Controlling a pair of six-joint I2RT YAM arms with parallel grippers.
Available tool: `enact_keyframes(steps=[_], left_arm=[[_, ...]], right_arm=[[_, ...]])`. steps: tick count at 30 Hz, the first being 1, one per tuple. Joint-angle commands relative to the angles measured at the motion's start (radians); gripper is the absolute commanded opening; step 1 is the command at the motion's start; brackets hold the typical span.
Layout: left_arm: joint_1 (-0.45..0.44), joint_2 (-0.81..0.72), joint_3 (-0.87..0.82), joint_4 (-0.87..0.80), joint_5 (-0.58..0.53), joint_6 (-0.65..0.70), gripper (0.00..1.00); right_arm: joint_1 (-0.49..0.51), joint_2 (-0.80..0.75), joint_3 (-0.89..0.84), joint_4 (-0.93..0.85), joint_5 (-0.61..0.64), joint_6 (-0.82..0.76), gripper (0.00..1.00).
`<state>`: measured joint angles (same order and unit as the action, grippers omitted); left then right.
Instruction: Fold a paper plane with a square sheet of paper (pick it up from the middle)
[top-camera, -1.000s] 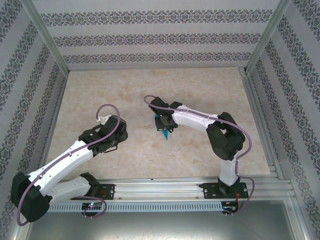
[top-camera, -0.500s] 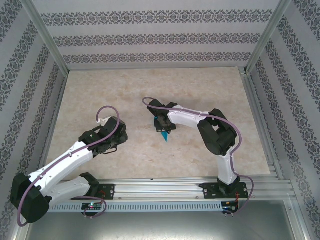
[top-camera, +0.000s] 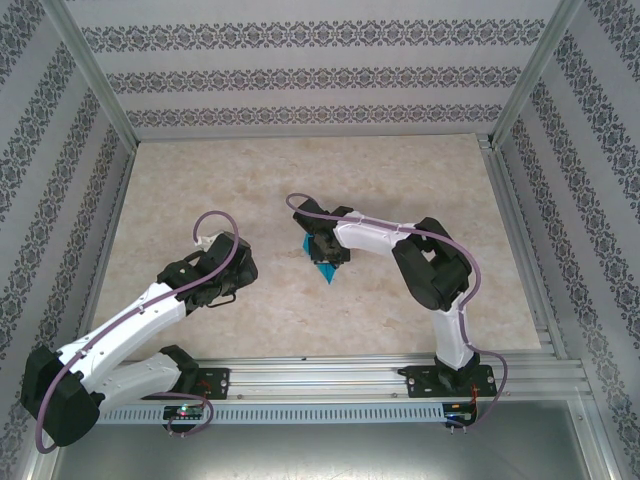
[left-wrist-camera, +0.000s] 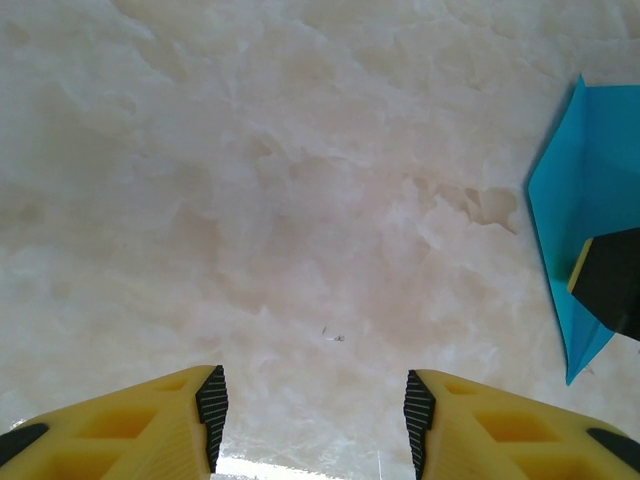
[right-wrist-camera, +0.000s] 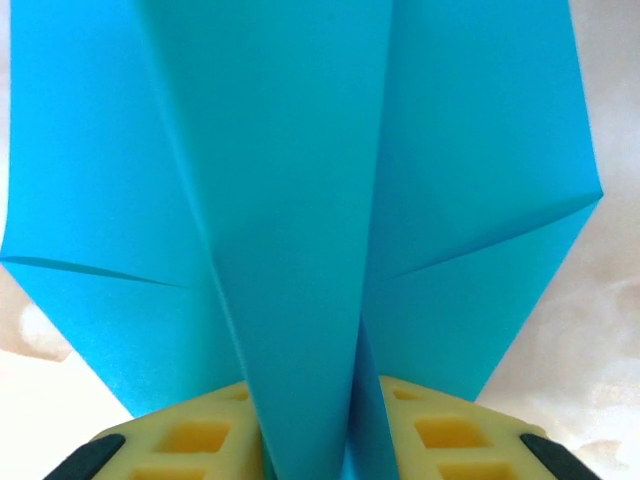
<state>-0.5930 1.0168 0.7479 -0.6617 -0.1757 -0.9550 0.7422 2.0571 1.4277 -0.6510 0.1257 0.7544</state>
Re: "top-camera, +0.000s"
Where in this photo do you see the teal paper sheet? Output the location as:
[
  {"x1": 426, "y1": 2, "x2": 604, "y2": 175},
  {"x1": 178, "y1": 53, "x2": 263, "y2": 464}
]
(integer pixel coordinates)
[{"x1": 301, "y1": 232, "x2": 346, "y2": 286}]

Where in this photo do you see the grey sheet metal tray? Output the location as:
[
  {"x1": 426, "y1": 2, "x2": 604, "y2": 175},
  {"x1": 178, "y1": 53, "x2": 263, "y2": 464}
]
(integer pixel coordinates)
[{"x1": 27, "y1": 399, "x2": 619, "y2": 480}]

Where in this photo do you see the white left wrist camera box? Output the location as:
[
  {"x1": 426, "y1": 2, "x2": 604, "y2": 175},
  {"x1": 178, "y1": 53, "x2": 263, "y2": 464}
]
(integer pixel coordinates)
[{"x1": 193, "y1": 232, "x2": 227, "y2": 254}]

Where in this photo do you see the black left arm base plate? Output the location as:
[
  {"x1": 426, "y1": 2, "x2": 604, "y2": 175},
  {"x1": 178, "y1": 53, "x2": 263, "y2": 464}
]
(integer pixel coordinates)
[{"x1": 187, "y1": 368, "x2": 232, "y2": 401}]

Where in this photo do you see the aluminium mounting rail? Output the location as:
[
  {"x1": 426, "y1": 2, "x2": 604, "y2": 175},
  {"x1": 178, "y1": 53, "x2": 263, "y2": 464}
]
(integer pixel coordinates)
[{"x1": 47, "y1": 351, "x2": 589, "y2": 402}]

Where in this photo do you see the aluminium side rail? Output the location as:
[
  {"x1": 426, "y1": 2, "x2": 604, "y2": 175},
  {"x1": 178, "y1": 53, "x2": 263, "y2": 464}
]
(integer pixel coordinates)
[
  {"x1": 477, "y1": 134, "x2": 569, "y2": 359},
  {"x1": 69, "y1": 144, "x2": 137, "y2": 364}
]

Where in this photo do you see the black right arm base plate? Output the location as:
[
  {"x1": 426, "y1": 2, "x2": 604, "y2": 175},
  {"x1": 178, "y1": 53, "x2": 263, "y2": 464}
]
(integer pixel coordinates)
[{"x1": 405, "y1": 364, "x2": 498, "y2": 399}]

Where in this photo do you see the slotted grey cable duct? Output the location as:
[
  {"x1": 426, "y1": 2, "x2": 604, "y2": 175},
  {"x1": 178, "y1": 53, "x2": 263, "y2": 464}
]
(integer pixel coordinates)
[{"x1": 94, "y1": 403, "x2": 446, "y2": 425}]

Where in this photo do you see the aluminium frame post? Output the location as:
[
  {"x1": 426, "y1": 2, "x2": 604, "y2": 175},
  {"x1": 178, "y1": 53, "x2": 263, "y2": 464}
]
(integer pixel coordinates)
[
  {"x1": 42, "y1": 0, "x2": 140, "y2": 146},
  {"x1": 489, "y1": 0, "x2": 585, "y2": 147}
]

